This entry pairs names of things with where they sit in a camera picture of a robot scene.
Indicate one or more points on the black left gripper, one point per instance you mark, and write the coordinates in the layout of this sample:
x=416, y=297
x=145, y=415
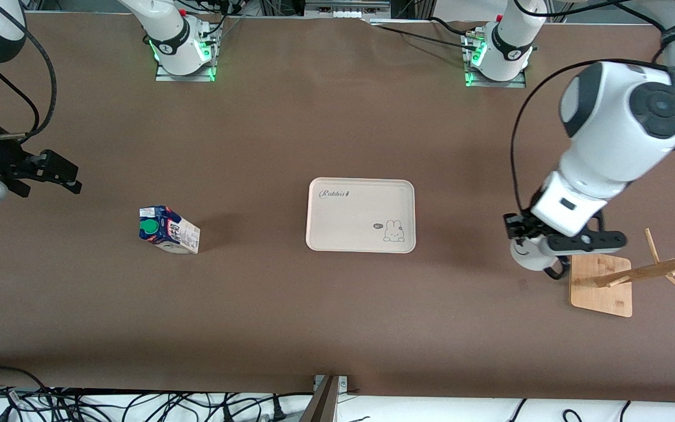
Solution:
x=517, y=226

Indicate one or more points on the blue milk carton green cap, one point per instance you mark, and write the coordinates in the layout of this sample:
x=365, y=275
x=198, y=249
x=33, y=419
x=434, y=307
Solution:
x=182, y=237

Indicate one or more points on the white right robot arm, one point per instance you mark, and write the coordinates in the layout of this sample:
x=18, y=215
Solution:
x=173, y=41

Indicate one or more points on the wooden cup rack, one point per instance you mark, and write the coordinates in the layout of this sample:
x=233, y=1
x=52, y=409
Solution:
x=598, y=293

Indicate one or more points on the beige rabbit print tray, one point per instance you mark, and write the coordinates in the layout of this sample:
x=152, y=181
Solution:
x=343, y=223

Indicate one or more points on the grey power strip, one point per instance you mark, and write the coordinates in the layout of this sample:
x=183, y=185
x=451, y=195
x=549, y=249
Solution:
x=346, y=9

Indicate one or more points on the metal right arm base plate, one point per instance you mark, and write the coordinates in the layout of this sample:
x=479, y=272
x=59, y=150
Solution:
x=162, y=76

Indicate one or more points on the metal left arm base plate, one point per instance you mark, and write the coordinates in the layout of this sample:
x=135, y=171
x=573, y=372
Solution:
x=519, y=83

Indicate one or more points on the aluminium profile with bracket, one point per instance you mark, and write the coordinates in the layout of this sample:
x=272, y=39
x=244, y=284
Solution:
x=323, y=404

